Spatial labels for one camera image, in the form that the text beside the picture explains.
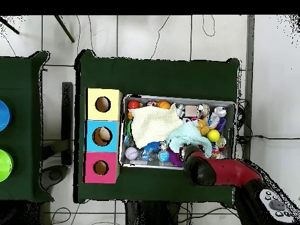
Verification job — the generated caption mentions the mint green cloth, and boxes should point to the mint green cloth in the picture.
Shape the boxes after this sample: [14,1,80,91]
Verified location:
[165,120,213,158]

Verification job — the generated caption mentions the brown plush teddy bear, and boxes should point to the brown plush teddy bear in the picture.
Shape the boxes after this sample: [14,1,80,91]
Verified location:
[196,119,210,136]

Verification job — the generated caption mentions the wooden box with three holes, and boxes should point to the wooden box with three holes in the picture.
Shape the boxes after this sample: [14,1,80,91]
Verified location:
[83,87,123,184]

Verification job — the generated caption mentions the shallow clear mesh bin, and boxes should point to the shallow clear mesh bin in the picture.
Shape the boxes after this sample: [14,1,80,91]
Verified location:
[118,94,237,173]

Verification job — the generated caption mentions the cream yellow cloth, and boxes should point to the cream yellow cloth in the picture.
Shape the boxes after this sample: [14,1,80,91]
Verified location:
[128,103,184,149]

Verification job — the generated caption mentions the orange toy basketball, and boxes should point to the orange toy basketball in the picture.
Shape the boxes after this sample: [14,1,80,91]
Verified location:
[157,100,171,110]

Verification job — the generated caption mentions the blue globe ball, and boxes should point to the blue globe ball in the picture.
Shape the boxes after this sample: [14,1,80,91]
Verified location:
[157,149,171,163]

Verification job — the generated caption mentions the white baseball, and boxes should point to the white baseball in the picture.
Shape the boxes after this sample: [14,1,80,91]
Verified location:
[124,146,139,161]

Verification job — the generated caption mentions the plain wooden block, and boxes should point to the plain wooden block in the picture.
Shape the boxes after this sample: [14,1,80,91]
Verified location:
[184,104,198,117]

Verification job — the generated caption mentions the small yellow ball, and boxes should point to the small yellow ball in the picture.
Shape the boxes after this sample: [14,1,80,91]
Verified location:
[206,129,220,143]

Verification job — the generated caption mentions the black tripod leg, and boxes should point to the black tripod leg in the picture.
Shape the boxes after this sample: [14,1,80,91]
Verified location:
[54,15,76,43]
[0,17,20,35]

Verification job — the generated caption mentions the dark green side table cloth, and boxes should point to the dark green side table cloth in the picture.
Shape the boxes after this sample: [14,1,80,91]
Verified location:
[0,50,54,202]

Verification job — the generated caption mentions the blue bowl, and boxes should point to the blue bowl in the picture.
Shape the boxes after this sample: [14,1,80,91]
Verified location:
[0,100,12,132]

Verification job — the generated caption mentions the bright green bowl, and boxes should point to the bright green bowl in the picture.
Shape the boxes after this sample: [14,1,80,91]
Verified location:
[0,149,14,183]

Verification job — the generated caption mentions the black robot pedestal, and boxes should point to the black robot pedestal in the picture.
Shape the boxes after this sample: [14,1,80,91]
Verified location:
[124,200,181,225]

